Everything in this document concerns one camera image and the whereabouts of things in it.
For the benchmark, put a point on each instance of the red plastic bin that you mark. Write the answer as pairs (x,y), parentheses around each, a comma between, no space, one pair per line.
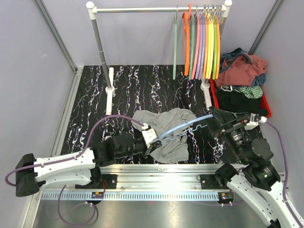
(214,99)

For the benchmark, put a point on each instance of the orange-yellow hanger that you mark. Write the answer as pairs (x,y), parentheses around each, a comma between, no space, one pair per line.
(206,45)

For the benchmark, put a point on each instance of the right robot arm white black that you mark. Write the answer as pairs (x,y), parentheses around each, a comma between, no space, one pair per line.
(258,183)

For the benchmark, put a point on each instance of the purple hanger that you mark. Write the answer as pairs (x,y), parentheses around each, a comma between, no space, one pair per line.
(201,48)

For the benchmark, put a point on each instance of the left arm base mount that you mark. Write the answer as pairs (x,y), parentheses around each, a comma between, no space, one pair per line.
(109,181)

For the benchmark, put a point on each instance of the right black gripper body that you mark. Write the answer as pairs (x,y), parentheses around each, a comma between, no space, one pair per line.
(234,132)

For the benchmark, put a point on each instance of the black garment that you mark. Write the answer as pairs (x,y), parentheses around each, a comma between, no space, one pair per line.
(239,103)

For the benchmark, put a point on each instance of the mint green hanger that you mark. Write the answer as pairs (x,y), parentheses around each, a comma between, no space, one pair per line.
(175,46)

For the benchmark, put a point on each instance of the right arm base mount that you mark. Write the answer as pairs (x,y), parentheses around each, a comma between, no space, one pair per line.
(208,182)

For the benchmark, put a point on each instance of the white metal clothes rack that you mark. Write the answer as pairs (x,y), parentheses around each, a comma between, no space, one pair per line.
(221,11)

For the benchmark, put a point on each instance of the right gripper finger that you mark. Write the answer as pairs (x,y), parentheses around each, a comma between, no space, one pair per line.
(215,127)
(222,116)

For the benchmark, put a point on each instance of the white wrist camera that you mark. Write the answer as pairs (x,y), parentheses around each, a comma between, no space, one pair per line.
(149,134)
(254,121)

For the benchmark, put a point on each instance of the green striped garment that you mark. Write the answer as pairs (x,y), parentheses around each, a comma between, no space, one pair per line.
(251,92)

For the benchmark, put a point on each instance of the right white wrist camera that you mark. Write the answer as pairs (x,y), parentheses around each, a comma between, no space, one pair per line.
(254,121)

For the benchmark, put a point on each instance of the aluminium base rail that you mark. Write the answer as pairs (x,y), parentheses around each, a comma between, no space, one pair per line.
(146,183)

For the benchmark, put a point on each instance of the grey tank top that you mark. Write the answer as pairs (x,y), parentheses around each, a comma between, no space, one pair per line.
(174,146)

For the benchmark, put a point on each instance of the light blue hanger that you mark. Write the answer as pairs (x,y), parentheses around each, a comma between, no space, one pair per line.
(184,125)

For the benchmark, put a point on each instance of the red tank top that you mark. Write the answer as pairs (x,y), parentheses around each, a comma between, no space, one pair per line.
(240,71)

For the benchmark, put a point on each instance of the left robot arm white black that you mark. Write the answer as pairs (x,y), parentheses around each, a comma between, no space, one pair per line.
(79,169)

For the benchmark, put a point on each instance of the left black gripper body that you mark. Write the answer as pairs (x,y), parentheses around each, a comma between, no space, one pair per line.
(137,147)

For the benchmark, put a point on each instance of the lime green hanger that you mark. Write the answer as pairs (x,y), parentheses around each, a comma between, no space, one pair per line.
(215,49)

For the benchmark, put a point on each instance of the blue grey garment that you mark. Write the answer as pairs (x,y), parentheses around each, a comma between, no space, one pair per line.
(260,79)

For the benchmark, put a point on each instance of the yellow hanger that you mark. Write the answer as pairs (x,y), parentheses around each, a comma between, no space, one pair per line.
(210,53)

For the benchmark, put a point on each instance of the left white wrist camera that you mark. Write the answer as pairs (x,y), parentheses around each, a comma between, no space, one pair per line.
(149,134)

